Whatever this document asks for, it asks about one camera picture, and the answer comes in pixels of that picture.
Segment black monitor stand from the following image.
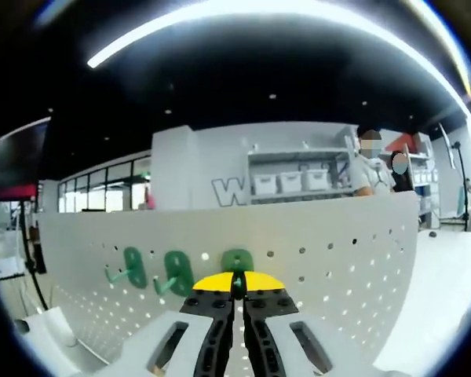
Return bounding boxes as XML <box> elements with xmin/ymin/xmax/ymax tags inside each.
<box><xmin>18</xmin><ymin>198</ymin><xmax>50</xmax><ymax>312</ymax></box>

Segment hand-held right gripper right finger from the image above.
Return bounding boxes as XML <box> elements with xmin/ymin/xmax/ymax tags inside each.
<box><xmin>235</xmin><ymin>270</ymin><xmax>378</xmax><ymax>377</ymax></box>

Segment dark monitor screen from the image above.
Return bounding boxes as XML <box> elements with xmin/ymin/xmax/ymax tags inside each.
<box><xmin>0</xmin><ymin>116</ymin><xmax>51</xmax><ymax>202</ymax></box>

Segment white plastic storage bin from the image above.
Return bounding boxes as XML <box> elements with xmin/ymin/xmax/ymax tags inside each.
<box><xmin>305</xmin><ymin>169</ymin><xmax>333</xmax><ymax>192</ymax></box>
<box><xmin>279</xmin><ymin>171</ymin><xmax>305</xmax><ymax>194</ymax></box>
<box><xmin>252</xmin><ymin>174</ymin><xmax>278</xmax><ymax>196</ymax></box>

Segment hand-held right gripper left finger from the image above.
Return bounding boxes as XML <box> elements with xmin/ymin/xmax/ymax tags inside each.
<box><xmin>88</xmin><ymin>271</ymin><xmax>236</xmax><ymax>377</ymax></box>

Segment narrow white shelf unit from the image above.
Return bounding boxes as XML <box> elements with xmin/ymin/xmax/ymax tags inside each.
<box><xmin>410</xmin><ymin>151</ymin><xmax>441</xmax><ymax>229</ymax></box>

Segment white perforated mounting plate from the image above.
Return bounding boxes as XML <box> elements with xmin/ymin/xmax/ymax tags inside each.
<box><xmin>21</xmin><ymin>191</ymin><xmax>420</xmax><ymax>368</ymax></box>

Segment small grey hook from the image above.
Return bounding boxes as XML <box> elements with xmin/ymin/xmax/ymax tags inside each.
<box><xmin>232</xmin><ymin>273</ymin><xmax>247</xmax><ymax>302</ymax></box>

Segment black tripod stand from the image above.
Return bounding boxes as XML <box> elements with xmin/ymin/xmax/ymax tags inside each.
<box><xmin>451</xmin><ymin>140</ymin><xmax>471</xmax><ymax>234</ymax></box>

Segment glass partition windows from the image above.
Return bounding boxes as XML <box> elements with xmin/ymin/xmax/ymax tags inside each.
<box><xmin>57</xmin><ymin>154</ymin><xmax>154</xmax><ymax>214</ymax></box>

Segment white ceiling light strip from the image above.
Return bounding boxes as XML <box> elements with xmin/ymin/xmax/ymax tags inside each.
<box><xmin>86</xmin><ymin>0</ymin><xmax>471</xmax><ymax>108</ymax></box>

